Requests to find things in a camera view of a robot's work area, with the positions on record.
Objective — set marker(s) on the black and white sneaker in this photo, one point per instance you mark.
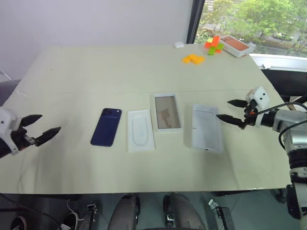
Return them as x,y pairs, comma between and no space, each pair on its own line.
70,220
18,222

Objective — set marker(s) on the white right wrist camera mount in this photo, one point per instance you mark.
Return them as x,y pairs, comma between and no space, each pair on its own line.
259,95

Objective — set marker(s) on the white phone box lid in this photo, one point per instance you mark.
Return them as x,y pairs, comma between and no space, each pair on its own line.
205,129

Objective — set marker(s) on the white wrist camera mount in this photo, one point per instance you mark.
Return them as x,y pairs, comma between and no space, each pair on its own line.
259,95
7,119

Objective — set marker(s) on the dark blue smartphone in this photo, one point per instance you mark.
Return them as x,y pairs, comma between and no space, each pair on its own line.
106,128

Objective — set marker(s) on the yellow-orange toy block cluster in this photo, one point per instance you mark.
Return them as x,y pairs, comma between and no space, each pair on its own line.
194,59

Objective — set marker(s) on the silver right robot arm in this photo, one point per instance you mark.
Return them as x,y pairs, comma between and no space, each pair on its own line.
285,119

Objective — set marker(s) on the white earbuds case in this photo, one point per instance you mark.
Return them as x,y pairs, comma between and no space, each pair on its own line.
179,45

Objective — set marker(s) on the black metal stand leg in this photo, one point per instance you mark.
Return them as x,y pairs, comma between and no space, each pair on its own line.
225,215
91,215

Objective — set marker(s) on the black window frame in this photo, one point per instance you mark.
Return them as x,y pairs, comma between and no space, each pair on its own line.
193,21

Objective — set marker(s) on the white phone box base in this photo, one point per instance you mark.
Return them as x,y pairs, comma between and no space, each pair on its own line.
167,112

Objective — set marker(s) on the white box insert tray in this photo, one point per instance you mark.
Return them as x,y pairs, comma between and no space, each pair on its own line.
140,131

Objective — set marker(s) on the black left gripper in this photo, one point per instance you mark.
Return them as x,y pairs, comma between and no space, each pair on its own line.
20,139

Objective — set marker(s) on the dark grey rounded shape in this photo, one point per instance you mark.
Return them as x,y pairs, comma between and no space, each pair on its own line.
124,213
182,213

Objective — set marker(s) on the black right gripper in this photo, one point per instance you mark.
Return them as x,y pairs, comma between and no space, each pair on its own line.
250,117

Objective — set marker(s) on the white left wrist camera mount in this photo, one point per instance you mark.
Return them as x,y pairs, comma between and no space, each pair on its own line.
7,119

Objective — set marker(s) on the green toy block piece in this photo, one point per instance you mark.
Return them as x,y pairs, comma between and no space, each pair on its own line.
214,50

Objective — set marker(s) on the phone box with orange print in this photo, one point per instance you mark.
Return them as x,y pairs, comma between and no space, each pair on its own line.
236,45

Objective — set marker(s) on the orange toy block piece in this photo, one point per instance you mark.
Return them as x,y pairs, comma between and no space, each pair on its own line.
213,42

